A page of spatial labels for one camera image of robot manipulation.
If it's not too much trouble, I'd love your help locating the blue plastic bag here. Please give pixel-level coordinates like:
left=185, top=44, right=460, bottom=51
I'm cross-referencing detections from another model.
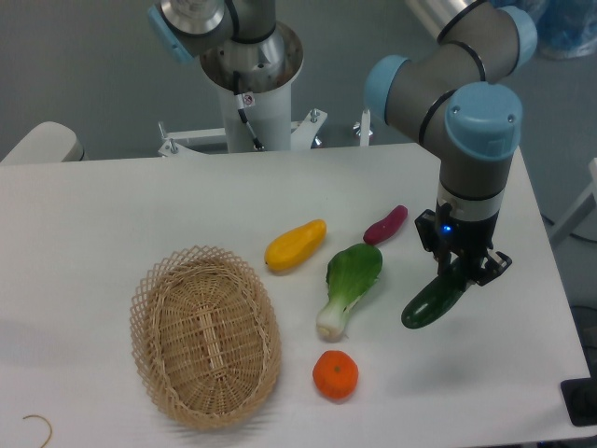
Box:
left=536, top=0, right=596, bottom=60

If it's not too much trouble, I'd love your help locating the black device at table edge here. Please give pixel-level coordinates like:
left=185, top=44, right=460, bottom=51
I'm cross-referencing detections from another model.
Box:
left=561, top=378, right=596, bottom=427

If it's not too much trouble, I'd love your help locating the purple sweet potato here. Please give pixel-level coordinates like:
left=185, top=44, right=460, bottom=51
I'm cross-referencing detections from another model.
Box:
left=363, top=205, right=409, bottom=245

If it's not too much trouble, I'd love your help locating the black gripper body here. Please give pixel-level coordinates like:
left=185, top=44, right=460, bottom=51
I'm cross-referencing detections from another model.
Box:
left=415, top=184, right=512, bottom=286

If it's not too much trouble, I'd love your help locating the tan rubber band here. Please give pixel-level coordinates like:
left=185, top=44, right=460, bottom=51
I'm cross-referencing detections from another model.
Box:
left=22, top=413, right=54, bottom=446

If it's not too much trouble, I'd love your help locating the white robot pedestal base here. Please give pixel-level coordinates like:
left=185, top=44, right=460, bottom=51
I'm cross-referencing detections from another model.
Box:
left=159, top=22, right=327, bottom=157

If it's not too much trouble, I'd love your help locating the yellow mango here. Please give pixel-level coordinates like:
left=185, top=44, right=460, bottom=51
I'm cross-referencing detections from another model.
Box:
left=264, top=219, right=327, bottom=272

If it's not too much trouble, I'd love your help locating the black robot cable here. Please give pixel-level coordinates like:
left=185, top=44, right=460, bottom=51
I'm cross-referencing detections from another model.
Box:
left=231, top=69, right=266, bottom=152

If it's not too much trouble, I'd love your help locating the green bok choy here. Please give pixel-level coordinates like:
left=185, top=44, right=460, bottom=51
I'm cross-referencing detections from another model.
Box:
left=315, top=243, right=383, bottom=342

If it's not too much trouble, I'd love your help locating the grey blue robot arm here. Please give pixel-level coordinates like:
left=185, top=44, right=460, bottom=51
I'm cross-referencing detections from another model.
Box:
left=147, top=1, right=537, bottom=285

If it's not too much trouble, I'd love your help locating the dark green cucumber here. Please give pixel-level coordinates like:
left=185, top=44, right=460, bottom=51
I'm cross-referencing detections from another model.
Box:
left=401, top=259, right=469, bottom=329

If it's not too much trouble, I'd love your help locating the orange tangerine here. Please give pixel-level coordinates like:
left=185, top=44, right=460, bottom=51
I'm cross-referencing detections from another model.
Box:
left=312, top=350, right=359, bottom=401

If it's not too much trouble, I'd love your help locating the white chair armrest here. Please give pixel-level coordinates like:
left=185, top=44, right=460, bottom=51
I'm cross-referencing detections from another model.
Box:
left=1, top=121, right=88, bottom=166

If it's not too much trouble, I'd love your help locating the woven wicker basket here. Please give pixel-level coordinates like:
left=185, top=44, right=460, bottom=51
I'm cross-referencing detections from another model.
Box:
left=130, top=246, right=282, bottom=430

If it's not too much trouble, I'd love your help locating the white frame leg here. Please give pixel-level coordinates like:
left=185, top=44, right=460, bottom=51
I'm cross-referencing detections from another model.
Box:
left=548, top=159, right=596, bottom=247

